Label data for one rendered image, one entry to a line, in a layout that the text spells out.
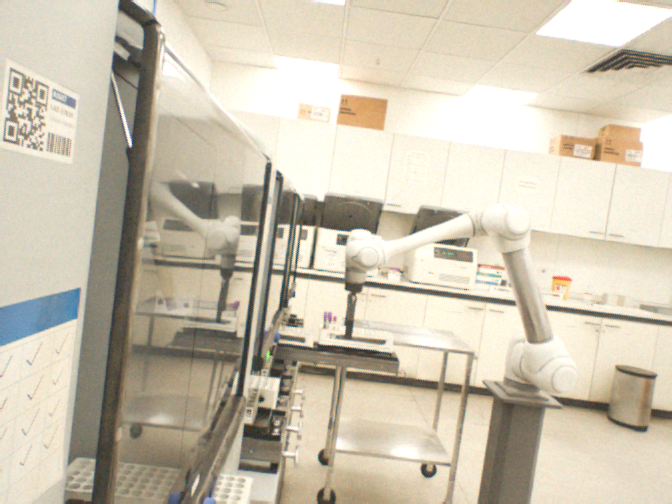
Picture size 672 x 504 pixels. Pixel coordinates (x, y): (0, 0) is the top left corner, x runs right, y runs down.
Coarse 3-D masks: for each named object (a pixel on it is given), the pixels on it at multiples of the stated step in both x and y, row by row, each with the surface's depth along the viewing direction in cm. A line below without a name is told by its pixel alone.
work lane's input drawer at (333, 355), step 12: (276, 348) 202; (288, 348) 202; (300, 348) 203; (312, 348) 203; (324, 348) 210; (336, 348) 213; (348, 348) 215; (360, 348) 215; (300, 360) 202; (312, 360) 203; (324, 360) 203; (336, 360) 203; (348, 360) 203; (360, 360) 203; (372, 360) 203; (384, 360) 203; (396, 360) 204; (396, 372) 204
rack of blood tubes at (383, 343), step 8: (320, 328) 204; (336, 328) 208; (344, 328) 210; (360, 328) 214; (320, 336) 204; (336, 336) 210; (352, 336) 214; (360, 336) 204; (368, 336) 204; (376, 336) 205; (384, 336) 205; (392, 336) 206; (328, 344) 204; (336, 344) 204; (344, 344) 204; (360, 344) 205; (368, 344) 205; (376, 344) 205; (384, 344) 215; (392, 344) 205
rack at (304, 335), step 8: (280, 328) 208; (288, 328) 211; (296, 328) 213; (280, 336) 213; (288, 336) 213; (296, 336) 214; (304, 336) 204; (312, 336) 204; (296, 344) 204; (304, 344) 204; (312, 344) 204
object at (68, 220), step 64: (0, 0) 17; (64, 0) 20; (0, 64) 17; (64, 64) 21; (128, 64) 86; (128, 128) 86; (0, 192) 18; (64, 192) 22; (0, 256) 18; (64, 256) 23; (64, 448) 26
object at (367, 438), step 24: (408, 336) 249; (432, 336) 258; (456, 336) 266; (336, 384) 278; (336, 408) 236; (336, 432) 236; (360, 432) 262; (384, 432) 266; (408, 432) 270; (432, 432) 275; (456, 432) 238; (384, 456) 239; (408, 456) 241; (432, 456) 244; (456, 456) 238
